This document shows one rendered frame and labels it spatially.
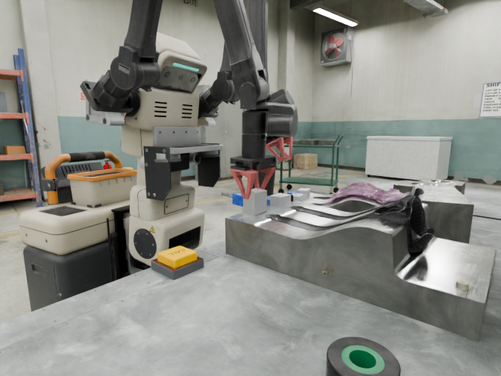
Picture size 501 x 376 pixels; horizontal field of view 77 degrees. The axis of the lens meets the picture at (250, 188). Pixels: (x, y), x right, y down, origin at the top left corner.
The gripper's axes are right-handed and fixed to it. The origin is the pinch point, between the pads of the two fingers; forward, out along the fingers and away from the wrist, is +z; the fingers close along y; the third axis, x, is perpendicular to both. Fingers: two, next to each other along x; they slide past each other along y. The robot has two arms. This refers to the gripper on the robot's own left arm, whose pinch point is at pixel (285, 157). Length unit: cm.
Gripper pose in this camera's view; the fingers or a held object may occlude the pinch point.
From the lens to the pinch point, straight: 111.2
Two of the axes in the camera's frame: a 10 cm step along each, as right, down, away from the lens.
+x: -7.9, 3.6, 4.9
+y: 4.7, -1.6, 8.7
